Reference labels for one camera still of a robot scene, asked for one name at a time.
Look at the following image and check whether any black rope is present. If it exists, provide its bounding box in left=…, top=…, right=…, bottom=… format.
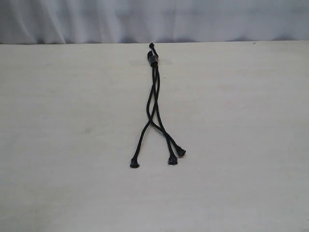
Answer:
left=146, top=50, right=179, bottom=166
left=151, top=65, right=186, bottom=158
left=129, top=43, right=162, bottom=169

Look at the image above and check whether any clear tape strip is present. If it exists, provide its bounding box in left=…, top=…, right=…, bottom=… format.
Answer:
left=129, top=59, right=172, bottom=67

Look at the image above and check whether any white curtain backdrop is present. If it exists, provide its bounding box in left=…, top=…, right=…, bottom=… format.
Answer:
left=0, top=0, right=309, bottom=44

